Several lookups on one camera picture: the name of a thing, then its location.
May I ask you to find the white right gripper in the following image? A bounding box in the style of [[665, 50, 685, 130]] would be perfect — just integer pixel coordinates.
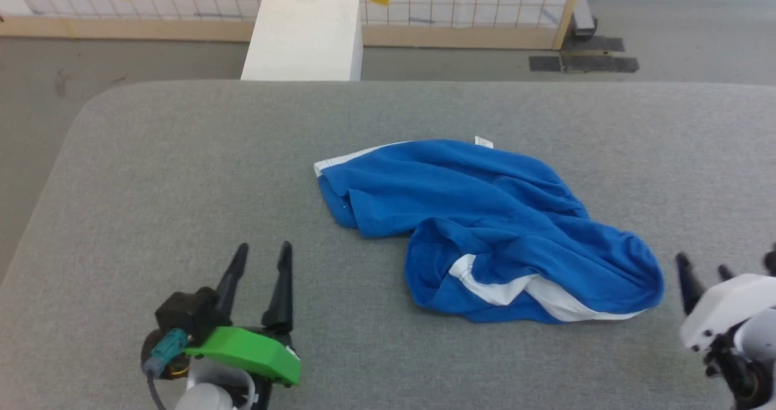
[[675, 252, 776, 354]]

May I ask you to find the left arm cable teal plug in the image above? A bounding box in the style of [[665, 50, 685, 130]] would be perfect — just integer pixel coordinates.
[[143, 328, 189, 410]]

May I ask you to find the grey fabric sofa seat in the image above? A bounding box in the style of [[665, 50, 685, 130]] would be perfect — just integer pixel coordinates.
[[0, 80, 776, 410]]

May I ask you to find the blue garment with white trim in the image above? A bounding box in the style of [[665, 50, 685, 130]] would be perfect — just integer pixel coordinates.
[[313, 136, 665, 324]]

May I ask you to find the white box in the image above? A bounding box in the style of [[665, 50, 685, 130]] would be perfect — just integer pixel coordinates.
[[240, 0, 364, 82]]

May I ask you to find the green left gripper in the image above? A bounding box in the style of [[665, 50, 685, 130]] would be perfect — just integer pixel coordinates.
[[182, 241, 302, 388]]

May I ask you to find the black floor tape patch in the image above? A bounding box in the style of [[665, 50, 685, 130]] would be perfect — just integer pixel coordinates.
[[528, 35, 641, 75]]

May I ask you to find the lemon print wood-framed partition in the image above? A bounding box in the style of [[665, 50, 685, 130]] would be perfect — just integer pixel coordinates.
[[0, 0, 585, 51]]

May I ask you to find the grey metal partition foot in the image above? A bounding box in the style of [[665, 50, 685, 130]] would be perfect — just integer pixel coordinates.
[[570, 0, 599, 41]]

